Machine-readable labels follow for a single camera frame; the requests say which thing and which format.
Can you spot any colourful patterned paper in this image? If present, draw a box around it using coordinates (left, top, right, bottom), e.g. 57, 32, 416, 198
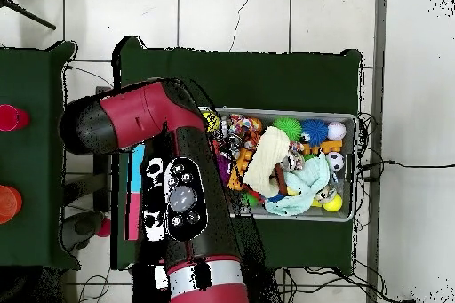
228, 113, 255, 135

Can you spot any wooden box with three holes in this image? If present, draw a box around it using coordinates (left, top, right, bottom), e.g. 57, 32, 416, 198
124, 144, 146, 241

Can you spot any shallow clear mesh bin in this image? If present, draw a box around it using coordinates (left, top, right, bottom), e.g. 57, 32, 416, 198
212, 106, 358, 222

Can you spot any purple spiky ball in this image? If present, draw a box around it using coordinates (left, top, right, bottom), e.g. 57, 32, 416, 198
216, 155, 232, 187

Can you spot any orange mini basketball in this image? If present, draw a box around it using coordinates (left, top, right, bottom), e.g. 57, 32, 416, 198
248, 116, 264, 134

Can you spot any cream knitted cloth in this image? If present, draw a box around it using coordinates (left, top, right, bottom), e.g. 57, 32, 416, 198
242, 125, 291, 198

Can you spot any green spiky ball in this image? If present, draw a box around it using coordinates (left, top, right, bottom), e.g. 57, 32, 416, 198
271, 116, 303, 141

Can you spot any mint green cloth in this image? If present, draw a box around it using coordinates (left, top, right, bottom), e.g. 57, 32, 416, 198
263, 153, 331, 218

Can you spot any blue spiky ball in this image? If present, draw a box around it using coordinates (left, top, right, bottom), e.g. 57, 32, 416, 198
299, 117, 329, 148

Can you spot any black and white soccer ball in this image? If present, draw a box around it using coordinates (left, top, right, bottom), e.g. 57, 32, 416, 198
324, 151, 345, 171

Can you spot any white baseball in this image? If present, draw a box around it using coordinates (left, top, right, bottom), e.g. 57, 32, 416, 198
326, 120, 347, 141

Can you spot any black upright panel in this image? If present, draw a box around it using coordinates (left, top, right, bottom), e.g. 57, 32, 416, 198
93, 85, 114, 213

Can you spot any dark green side table cloth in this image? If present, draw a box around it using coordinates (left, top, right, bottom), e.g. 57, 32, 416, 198
0, 41, 81, 270

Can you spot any pink round object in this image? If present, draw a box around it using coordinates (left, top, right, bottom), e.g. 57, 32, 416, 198
0, 103, 31, 132

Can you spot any orange red round object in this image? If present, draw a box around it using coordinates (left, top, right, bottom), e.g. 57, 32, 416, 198
0, 184, 23, 225

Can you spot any black slanted rod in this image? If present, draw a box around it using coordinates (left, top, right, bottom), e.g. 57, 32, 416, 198
0, 0, 57, 31

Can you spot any black floor cable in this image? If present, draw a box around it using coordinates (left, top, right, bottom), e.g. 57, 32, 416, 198
356, 159, 455, 183

